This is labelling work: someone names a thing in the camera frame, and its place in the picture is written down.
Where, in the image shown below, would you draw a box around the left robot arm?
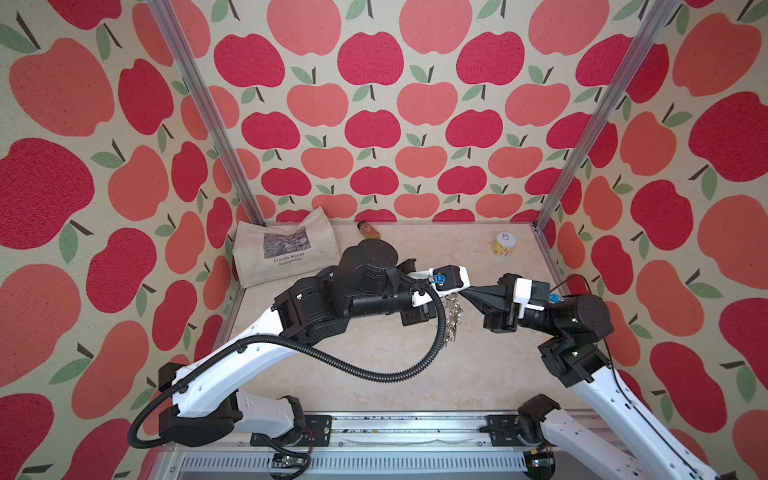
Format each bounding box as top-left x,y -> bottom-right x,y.
158,240 -> 470,447

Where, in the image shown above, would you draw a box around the right aluminium frame post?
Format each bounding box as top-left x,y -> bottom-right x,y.
532,0 -> 682,237

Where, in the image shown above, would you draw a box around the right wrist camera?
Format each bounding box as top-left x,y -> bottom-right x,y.
513,278 -> 562,316

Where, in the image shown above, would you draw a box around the small amber bottle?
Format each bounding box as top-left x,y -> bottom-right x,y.
357,221 -> 381,239

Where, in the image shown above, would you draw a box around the front aluminium rail base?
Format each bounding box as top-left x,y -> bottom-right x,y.
146,410 -> 661,480

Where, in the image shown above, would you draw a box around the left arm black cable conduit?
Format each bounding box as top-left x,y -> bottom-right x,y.
127,269 -> 450,450

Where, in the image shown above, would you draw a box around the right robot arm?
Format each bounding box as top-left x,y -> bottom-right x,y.
458,274 -> 720,479

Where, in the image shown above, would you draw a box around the beige printed tote bag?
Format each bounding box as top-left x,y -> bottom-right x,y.
233,208 -> 340,288

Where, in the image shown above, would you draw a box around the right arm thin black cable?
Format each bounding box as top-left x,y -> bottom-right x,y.
548,272 -> 703,480

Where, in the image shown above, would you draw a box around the left aluminium frame post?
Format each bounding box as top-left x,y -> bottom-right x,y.
148,0 -> 266,225

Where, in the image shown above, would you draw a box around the aluminium frame post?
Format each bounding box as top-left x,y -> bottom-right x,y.
148,0 -> 266,225
532,0 -> 682,237

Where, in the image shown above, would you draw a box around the metal key organizer plate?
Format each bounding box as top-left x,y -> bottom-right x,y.
442,294 -> 464,345

